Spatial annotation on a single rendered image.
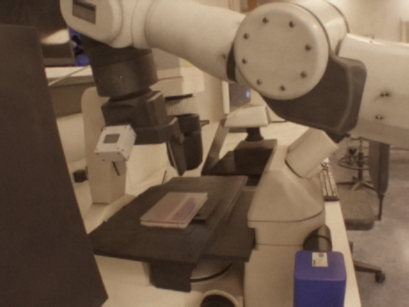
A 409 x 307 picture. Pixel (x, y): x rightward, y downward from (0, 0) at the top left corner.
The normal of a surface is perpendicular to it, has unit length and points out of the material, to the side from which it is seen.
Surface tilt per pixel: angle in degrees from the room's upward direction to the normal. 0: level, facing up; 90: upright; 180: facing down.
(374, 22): 90
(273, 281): 90
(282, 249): 90
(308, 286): 90
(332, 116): 102
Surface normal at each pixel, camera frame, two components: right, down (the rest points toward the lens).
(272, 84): -0.54, 0.44
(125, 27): 0.19, 0.70
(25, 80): 0.94, -0.10
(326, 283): -0.30, 0.25
